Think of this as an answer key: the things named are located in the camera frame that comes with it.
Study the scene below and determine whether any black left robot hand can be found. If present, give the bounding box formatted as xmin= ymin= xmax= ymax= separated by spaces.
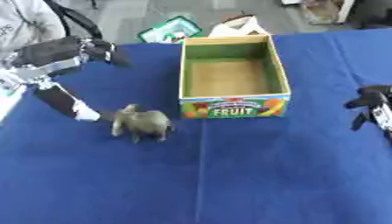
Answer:
xmin=10 ymin=36 xmax=132 ymax=123

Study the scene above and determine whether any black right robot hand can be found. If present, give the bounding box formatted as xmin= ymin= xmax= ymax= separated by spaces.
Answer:
xmin=341 ymin=84 xmax=392 ymax=133

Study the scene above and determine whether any tan cardboard box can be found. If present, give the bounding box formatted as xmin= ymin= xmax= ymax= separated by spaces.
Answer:
xmin=298 ymin=0 xmax=355 ymax=26

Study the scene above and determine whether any green and white box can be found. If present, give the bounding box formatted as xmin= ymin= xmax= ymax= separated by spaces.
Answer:
xmin=135 ymin=15 xmax=206 ymax=45

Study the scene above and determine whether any cardboard box with green inside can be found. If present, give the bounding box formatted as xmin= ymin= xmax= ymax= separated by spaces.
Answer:
xmin=178 ymin=34 xmax=293 ymax=120

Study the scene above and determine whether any person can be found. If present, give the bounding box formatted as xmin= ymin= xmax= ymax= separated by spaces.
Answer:
xmin=0 ymin=0 xmax=69 ymax=58

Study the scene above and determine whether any grey-green toy elephant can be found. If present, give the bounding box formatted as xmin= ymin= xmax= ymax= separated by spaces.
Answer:
xmin=110 ymin=103 xmax=177 ymax=144

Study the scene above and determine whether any white and brown paper bag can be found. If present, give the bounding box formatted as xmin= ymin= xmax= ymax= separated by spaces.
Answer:
xmin=206 ymin=13 xmax=270 ymax=39

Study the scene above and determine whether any black strap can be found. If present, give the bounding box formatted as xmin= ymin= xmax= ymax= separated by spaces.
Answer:
xmin=41 ymin=0 xmax=104 ymax=40

